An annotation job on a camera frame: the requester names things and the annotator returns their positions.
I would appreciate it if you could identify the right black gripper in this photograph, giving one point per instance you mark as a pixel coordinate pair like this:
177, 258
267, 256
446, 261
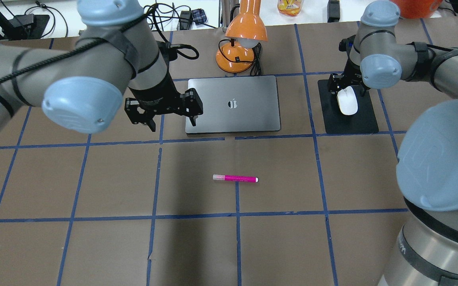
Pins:
350, 76

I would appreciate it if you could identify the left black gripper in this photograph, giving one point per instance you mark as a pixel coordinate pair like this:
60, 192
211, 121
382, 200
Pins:
157, 96

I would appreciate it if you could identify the white computer mouse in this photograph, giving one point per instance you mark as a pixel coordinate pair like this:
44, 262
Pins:
347, 101

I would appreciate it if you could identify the pink marker pen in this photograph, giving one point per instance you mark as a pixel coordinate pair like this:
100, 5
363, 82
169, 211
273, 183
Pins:
225, 177

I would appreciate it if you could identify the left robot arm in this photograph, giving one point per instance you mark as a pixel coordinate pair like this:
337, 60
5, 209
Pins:
116, 60

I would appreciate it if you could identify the black mousepad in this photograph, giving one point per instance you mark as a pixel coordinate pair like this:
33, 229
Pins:
363, 122

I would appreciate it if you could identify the silver laptop notebook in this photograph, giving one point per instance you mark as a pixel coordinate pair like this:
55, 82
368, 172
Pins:
236, 104

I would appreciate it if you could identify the black power adapter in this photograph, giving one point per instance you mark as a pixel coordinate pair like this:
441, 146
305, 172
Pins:
333, 11

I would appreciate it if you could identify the yellow drink bottle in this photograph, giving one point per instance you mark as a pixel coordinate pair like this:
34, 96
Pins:
290, 8

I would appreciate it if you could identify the orange bucket grey lid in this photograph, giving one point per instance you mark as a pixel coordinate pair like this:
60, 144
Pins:
416, 9

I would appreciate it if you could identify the orange desk lamp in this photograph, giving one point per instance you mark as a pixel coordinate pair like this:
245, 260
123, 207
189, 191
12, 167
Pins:
240, 50

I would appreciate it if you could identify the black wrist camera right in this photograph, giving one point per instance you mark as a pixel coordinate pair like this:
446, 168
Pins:
346, 44

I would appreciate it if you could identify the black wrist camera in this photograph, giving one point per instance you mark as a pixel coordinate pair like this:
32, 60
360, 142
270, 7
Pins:
171, 51
346, 44

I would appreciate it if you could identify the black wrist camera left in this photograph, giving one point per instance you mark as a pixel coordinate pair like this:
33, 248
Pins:
171, 51

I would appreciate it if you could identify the aluminium frame post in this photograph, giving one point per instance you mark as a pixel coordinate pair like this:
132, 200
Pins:
225, 7

